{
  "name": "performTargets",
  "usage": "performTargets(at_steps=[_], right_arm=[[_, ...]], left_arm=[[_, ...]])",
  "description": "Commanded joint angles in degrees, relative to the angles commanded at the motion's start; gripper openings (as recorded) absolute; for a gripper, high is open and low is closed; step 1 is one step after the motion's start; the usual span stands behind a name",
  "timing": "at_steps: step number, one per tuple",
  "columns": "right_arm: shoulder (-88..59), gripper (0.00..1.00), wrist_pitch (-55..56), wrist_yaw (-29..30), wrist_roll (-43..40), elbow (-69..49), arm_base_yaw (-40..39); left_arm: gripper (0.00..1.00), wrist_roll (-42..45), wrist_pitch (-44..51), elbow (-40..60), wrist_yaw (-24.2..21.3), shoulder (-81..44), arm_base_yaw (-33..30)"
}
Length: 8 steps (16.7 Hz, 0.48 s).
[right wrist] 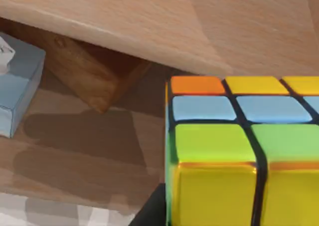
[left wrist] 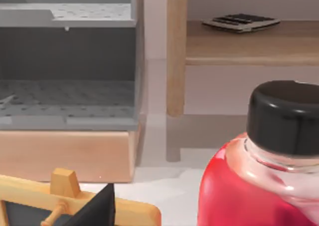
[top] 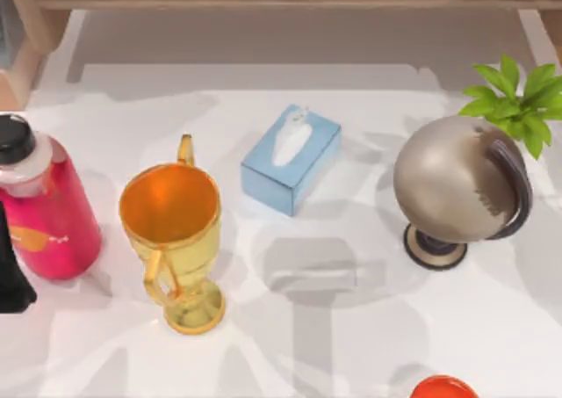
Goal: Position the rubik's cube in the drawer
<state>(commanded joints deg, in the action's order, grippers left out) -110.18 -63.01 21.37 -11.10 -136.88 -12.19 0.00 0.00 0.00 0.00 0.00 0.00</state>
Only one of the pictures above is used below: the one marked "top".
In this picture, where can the light blue tissue box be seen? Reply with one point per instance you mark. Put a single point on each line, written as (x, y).
(285, 169)

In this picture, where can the gold trophy cup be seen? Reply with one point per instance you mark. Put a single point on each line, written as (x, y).
(175, 222)

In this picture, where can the beige globe on stand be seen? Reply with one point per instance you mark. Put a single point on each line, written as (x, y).
(452, 183)

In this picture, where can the pink bottle with black cap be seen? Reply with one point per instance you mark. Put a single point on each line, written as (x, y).
(52, 213)

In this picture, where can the green leafy plant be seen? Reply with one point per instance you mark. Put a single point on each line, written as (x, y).
(522, 103)

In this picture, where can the orange red round object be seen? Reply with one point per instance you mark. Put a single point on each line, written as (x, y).
(443, 388)

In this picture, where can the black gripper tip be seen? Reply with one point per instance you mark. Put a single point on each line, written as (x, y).
(9, 279)

